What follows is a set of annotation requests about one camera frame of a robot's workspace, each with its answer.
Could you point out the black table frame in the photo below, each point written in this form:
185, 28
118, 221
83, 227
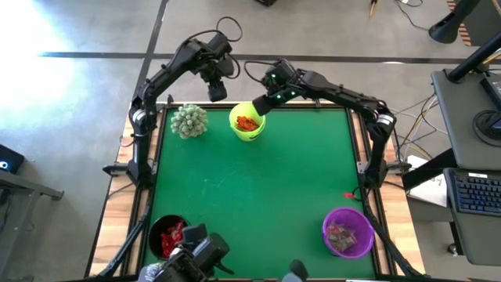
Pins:
355, 113

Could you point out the lime green pumpkin-face bucket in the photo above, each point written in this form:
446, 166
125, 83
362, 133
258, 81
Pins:
240, 135

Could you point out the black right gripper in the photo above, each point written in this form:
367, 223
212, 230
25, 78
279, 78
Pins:
280, 98

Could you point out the purple bucket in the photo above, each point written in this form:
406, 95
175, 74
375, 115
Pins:
364, 227

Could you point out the black keyboard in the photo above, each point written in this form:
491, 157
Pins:
477, 194

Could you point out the dark grey desk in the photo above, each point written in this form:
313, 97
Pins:
458, 117

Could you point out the dark rounded object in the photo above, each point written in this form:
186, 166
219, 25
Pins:
298, 270

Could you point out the round black monitor base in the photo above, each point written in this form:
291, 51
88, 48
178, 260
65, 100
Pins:
483, 129

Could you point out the green felt mat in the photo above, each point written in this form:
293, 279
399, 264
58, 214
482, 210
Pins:
254, 188

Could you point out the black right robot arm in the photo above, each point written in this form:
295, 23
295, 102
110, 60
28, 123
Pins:
344, 98

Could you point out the black floor mat striped edge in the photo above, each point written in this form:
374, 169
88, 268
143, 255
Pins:
464, 35

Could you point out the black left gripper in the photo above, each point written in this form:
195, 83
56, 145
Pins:
217, 72

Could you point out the red candy pack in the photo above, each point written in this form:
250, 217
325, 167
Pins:
166, 239

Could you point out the grey bench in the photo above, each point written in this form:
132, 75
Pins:
23, 188

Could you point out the black desk leg bar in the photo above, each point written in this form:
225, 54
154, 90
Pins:
426, 170

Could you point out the black curved stand foot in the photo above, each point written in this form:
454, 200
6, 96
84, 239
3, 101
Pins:
446, 29

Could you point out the black bucket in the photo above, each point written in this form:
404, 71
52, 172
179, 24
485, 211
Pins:
154, 235

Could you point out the black handheld camera rig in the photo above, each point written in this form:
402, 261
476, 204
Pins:
199, 250

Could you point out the white paper sheet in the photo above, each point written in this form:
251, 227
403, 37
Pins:
432, 192

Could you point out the black floor object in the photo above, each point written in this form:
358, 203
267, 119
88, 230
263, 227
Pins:
266, 2

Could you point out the black diagonal frame strut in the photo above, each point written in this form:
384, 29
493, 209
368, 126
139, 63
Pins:
391, 246
129, 243

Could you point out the pale green potted plant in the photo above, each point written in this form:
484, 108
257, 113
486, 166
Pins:
189, 121

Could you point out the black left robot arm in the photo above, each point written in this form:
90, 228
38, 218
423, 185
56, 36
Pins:
164, 74

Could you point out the black box with light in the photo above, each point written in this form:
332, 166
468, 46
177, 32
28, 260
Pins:
11, 158

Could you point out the black frame clamp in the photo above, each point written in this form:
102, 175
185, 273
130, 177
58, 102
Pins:
170, 100
318, 103

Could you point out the grey keyboard shelf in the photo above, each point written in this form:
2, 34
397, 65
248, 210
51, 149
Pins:
477, 239

